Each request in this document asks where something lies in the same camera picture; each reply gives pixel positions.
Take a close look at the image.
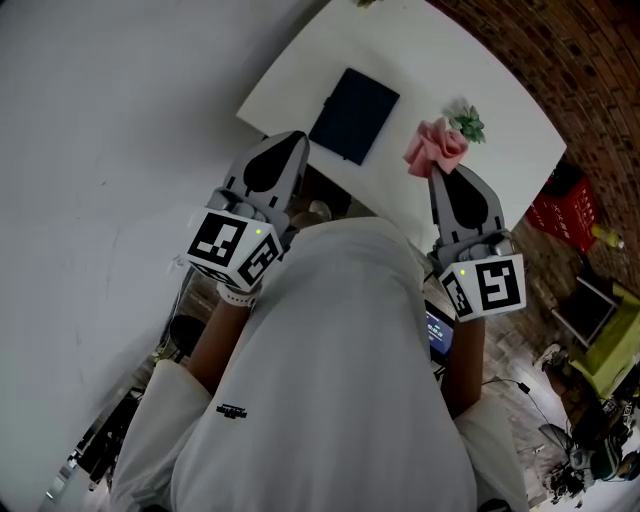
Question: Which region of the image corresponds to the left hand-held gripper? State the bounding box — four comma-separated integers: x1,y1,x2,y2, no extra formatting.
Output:
185,130,312,293

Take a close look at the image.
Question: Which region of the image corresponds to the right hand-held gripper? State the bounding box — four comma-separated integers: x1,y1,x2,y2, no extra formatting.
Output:
427,167,527,323

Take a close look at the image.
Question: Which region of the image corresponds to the pink cloth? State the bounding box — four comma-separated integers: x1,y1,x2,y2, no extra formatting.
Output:
402,117,470,179

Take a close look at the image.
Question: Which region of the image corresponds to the dark blue notebook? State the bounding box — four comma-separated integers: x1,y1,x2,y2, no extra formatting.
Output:
308,68,401,167

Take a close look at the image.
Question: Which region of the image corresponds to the person's right forearm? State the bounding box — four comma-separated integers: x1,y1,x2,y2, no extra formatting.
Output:
442,317,487,419

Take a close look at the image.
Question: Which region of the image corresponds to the person's left forearm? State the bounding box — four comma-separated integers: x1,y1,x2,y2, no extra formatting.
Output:
187,299,251,397

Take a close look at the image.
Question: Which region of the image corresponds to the small green plant sprig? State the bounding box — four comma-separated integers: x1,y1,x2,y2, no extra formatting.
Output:
447,102,487,147

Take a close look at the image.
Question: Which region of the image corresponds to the red fire extinguisher box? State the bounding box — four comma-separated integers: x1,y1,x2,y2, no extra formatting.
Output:
524,159,600,255

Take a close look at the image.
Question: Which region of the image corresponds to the white wristwatch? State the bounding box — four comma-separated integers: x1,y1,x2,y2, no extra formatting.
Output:
215,282,259,309

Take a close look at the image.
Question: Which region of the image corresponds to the yellow-green bottle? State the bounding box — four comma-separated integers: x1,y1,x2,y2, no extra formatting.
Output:
589,223,627,251

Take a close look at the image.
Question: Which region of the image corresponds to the lime green chair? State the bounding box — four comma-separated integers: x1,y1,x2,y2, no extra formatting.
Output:
569,282,640,399

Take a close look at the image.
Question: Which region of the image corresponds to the person's white shirt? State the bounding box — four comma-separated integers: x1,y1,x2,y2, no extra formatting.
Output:
107,215,531,512

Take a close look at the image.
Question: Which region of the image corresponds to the black equipment rack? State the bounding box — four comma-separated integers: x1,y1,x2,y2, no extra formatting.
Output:
47,384,146,502

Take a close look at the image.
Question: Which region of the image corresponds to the white metal frame stool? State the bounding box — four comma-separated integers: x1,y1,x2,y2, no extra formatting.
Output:
549,274,619,352

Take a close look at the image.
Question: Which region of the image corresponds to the black cable with adapter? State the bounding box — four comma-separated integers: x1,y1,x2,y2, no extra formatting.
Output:
482,377,552,432

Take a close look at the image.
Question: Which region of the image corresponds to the pile of cables and devices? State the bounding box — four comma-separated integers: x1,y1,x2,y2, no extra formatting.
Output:
539,399,637,502

